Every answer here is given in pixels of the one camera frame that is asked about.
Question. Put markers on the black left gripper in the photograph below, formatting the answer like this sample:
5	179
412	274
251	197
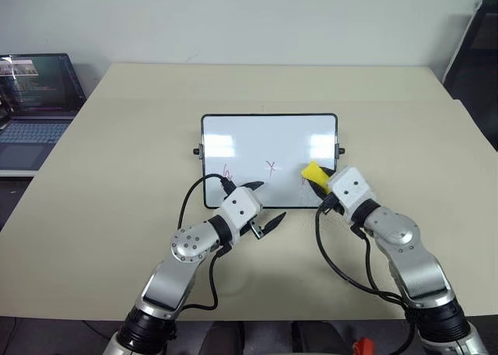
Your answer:
249	227

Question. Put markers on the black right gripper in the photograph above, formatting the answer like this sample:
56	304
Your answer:
331	205

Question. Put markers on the yellow eraser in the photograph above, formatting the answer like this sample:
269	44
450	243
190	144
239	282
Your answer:
314	173

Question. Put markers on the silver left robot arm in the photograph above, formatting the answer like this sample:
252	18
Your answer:
177	277

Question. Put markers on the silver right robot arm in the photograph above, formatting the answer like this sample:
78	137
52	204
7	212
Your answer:
412	261

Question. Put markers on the black-framed whiteboard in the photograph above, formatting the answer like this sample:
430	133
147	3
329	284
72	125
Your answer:
268	141

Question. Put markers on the small red object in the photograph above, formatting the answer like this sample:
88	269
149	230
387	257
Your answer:
363	347

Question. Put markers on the grey open laptop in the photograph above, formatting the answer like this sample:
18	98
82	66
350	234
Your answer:
35	106

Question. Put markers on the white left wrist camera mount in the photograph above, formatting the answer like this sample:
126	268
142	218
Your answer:
239	207

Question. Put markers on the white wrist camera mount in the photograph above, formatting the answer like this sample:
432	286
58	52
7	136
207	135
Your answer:
239	207
350	189

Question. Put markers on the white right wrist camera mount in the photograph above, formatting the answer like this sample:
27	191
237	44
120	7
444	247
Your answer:
350	189

